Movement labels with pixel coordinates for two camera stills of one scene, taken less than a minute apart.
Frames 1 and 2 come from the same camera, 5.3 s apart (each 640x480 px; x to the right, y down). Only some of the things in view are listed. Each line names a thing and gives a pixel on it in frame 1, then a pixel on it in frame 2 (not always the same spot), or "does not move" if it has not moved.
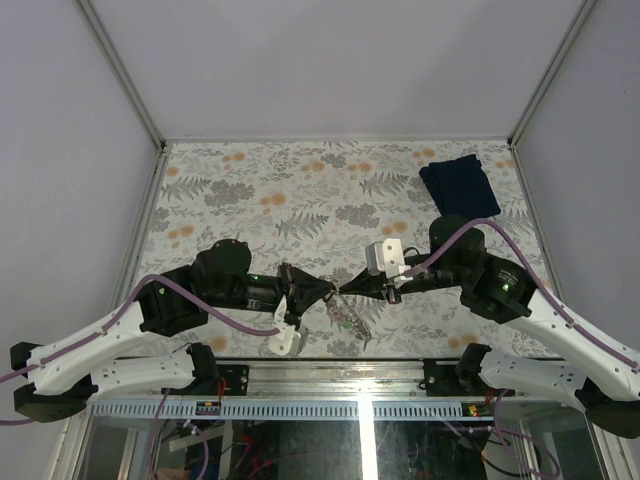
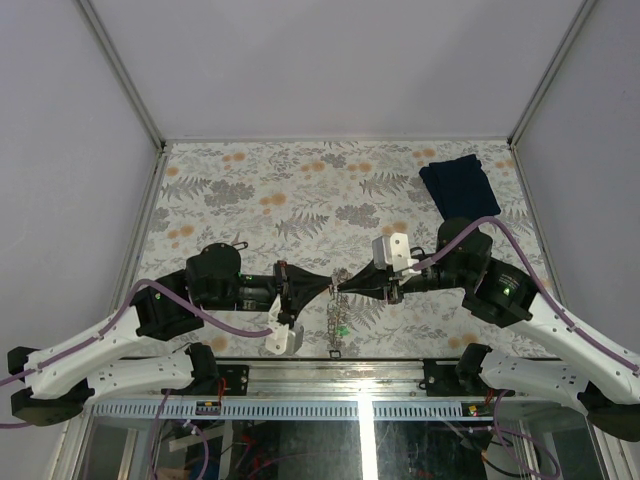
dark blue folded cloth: x=462 y=187 does not move
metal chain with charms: x=345 y=313 -> x=337 y=309
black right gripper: x=377 y=286 does not move
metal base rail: x=378 y=378 does not move
